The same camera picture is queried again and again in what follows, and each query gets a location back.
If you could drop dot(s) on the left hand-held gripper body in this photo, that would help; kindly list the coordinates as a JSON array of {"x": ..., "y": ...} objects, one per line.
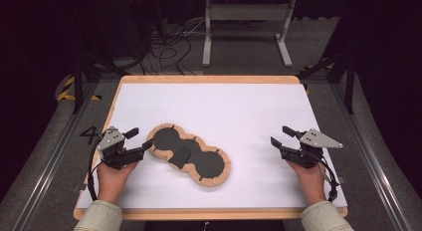
[{"x": 114, "y": 154}]

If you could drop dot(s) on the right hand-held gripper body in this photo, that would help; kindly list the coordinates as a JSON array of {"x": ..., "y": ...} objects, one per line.
[{"x": 303, "y": 154}]

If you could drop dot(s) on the tan plush three-lobed mat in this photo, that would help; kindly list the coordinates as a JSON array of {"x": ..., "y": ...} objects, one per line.
[{"x": 189, "y": 158}]

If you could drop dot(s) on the person's left hand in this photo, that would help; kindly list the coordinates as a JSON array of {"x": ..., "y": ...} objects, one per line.
[{"x": 112, "y": 183}]

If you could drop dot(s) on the person's right hand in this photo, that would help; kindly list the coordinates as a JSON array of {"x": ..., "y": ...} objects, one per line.
[{"x": 308, "y": 183}]

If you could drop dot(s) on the black stand leg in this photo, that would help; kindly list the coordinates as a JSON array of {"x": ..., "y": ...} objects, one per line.
[
  {"x": 78, "y": 81},
  {"x": 349, "y": 81}
]

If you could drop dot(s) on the person's dark clothing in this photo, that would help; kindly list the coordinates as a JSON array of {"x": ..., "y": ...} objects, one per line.
[{"x": 212, "y": 226}]

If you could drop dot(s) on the grey metal stand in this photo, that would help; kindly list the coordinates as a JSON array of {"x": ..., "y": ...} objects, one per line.
[{"x": 247, "y": 12}]

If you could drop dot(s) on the small metal bracket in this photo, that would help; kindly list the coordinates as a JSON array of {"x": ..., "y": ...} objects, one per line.
[
  {"x": 341, "y": 180},
  {"x": 79, "y": 187}
]

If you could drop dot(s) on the aluminium floor rail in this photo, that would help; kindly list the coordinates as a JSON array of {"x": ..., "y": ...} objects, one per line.
[
  {"x": 49, "y": 161},
  {"x": 371, "y": 164}
]

